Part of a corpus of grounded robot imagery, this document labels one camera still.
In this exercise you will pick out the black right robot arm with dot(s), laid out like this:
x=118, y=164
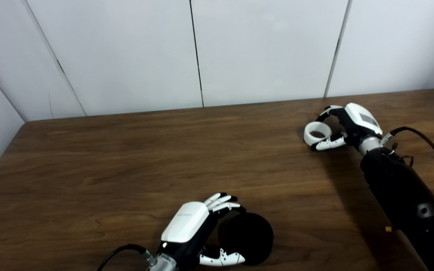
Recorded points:
x=405, y=195

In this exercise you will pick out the white and black left hand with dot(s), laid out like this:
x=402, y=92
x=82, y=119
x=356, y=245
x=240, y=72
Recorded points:
x=185, y=224

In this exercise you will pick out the round black part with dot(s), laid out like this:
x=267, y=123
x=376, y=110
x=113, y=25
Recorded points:
x=247, y=239

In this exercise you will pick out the white and black right hand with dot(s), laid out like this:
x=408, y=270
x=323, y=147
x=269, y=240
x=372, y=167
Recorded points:
x=358, y=122

